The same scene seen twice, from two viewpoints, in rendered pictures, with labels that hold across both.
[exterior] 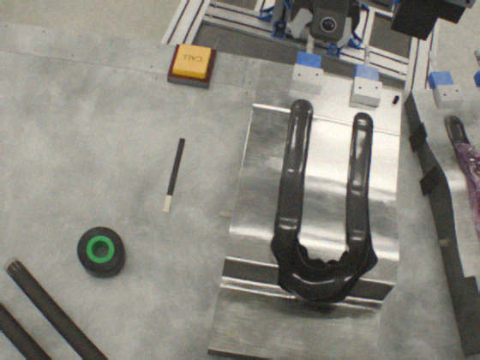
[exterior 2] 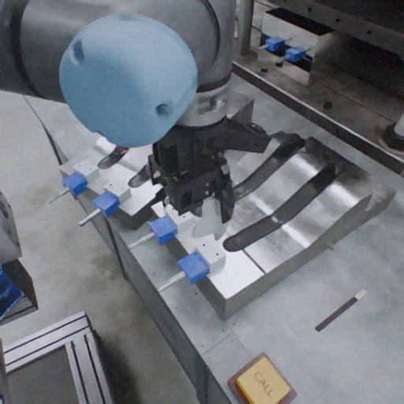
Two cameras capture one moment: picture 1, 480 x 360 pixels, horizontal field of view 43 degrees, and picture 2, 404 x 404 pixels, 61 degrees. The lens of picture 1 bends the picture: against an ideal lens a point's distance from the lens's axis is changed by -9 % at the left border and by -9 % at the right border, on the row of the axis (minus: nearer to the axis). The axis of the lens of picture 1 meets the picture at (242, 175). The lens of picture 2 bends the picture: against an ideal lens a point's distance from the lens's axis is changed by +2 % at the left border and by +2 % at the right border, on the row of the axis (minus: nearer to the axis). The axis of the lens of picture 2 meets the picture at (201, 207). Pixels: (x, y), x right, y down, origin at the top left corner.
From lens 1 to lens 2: 0.96 m
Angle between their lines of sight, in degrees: 59
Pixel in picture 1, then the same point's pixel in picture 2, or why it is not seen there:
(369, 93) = not seen: hidden behind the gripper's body
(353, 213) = (264, 175)
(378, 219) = (255, 162)
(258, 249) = (349, 182)
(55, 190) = not seen: outside the picture
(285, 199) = (300, 206)
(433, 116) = (141, 194)
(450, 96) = (120, 185)
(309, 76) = (211, 248)
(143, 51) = not seen: outside the picture
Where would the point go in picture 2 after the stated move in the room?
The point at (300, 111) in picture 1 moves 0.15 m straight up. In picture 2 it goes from (234, 245) to (241, 191)
